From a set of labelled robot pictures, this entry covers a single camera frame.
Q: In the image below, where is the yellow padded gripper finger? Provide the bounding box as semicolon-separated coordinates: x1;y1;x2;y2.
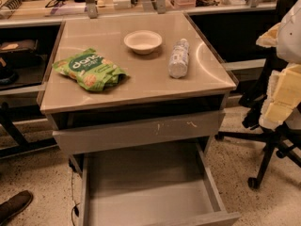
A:
259;63;301;130

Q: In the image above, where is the green rice chip bag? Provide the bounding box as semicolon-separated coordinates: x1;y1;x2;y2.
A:
53;48;127;92

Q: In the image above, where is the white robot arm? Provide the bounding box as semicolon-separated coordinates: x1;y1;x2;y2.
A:
256;0;301;130

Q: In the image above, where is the grey top drawer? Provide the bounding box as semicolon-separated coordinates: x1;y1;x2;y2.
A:
53;110;225;154

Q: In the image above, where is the open middle drawer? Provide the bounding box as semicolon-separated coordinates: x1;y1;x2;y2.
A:
78;140;240;226

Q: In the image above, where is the grey drawer cabinet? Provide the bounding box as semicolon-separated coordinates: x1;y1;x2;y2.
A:
36;11;242;226

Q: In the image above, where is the black office chair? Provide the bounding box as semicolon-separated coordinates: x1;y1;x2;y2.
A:
214;0;301;190

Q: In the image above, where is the white paper bowl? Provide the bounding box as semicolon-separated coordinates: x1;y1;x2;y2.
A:
123;30;163;55

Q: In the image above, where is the black coiled spring tool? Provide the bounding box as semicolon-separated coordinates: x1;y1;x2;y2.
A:
0;0;22;13

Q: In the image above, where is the dark shoe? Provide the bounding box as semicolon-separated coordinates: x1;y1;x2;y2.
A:
0;190;33;225

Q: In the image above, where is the black floor cable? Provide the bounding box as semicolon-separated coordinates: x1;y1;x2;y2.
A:
68;158;81;226

